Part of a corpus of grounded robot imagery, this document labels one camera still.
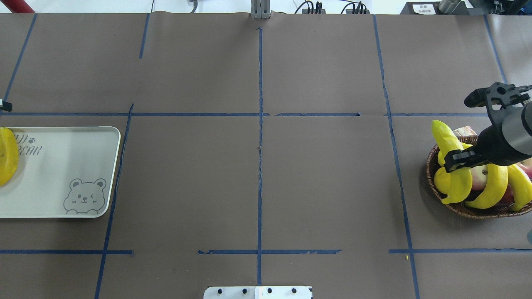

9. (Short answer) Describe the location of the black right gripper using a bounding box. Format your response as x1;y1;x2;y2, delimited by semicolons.
443;125;524;173

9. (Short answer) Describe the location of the bright yellow banana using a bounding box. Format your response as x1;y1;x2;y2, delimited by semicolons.
431;120;473;205

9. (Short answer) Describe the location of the long yellow banana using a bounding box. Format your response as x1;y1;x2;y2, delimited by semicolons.
465;164;508;209

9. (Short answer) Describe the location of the spotted yellow banana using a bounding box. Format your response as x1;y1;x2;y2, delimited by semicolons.
0;127;19;186

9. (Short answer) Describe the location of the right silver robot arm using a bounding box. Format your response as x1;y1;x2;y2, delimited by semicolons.
444;106;532;173

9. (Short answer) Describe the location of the yellow lemon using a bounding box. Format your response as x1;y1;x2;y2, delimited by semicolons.
433;167;451;195

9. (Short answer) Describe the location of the pale green apple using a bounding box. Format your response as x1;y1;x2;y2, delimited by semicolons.
471;165;488;191

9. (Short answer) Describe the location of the small snack packet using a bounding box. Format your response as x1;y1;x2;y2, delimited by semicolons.
452;126;478;137

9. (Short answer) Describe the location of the red pink apple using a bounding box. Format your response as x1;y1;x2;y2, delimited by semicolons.
516;158;532;180

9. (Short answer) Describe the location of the white bear tray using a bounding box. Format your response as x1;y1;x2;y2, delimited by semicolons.
0;126;121;219

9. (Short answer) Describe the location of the small steel cup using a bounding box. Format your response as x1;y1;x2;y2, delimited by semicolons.
438;0;461;15

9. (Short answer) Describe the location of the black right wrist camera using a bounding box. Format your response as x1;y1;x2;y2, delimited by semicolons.
464;82;532;126

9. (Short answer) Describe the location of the aluminium frame post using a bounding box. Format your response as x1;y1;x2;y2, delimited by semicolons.
250;0;271;20

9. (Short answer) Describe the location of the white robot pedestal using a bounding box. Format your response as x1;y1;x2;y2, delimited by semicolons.
203;285;314;299

